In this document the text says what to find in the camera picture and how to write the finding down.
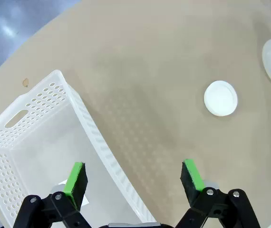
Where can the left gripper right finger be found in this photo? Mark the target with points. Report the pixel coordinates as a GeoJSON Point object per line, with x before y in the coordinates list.
{"type": "Point", "coordinates": [192, 183]}

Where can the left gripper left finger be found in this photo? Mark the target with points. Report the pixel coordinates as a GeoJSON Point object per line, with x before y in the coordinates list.
{"type": "Point", "coordinates": [74, 185]}

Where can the white round cap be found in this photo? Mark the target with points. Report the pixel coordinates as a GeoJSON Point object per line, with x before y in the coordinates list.
{"type": "Point", "coordinates": [220, 98]}

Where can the white perforated plastic basket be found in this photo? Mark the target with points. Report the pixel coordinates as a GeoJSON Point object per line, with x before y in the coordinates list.
{"type": "Point", "coordinates": [42, 142]}

